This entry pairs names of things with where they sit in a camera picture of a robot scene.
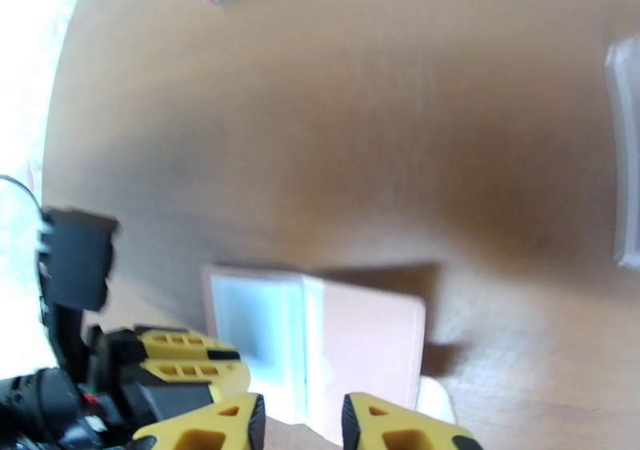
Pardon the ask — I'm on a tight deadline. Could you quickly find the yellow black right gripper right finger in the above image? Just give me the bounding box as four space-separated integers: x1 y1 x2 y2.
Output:
341 392 483 450

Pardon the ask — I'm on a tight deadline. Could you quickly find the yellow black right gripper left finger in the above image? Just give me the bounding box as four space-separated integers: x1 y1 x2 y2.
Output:
132 392 267 450

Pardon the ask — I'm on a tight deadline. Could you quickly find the pink leather card holder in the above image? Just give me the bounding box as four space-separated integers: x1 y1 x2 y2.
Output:
199 263 457 444

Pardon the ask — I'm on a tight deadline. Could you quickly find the clear acrylic card stand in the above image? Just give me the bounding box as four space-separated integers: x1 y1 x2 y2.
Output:
603 35 640 271

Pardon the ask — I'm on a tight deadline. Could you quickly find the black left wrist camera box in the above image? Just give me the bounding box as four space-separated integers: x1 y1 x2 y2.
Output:
35 207 121 315

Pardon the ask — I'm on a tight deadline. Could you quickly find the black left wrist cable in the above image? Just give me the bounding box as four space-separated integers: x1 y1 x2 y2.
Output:
0 175 51 224

